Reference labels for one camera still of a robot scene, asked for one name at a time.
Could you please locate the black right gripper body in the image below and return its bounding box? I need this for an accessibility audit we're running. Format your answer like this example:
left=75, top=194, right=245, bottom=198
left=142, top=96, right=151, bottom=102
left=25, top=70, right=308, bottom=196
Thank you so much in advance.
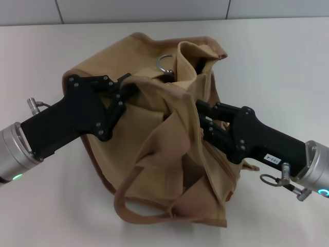
left=228, top=106, right=308, bottom=178

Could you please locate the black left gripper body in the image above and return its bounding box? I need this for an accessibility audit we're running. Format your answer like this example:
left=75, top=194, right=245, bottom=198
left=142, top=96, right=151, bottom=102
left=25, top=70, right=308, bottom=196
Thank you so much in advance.
left=20, top=74, right=115, bottom=162

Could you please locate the khaki canvas food bag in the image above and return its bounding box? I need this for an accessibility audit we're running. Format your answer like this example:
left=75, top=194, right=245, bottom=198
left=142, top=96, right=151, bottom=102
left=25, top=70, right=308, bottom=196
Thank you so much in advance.
left=61, top=32, right=260, bottom=228

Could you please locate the silver metal bag ring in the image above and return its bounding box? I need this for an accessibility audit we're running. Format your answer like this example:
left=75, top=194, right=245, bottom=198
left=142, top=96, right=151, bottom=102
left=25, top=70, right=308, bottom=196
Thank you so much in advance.
left=156, top=53, right=177, bottom=75

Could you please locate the left arm connector cable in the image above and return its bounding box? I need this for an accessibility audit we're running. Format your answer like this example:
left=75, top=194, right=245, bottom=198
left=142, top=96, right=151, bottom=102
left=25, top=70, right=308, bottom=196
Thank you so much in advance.
left=27, top=97, right=52, bottom=114

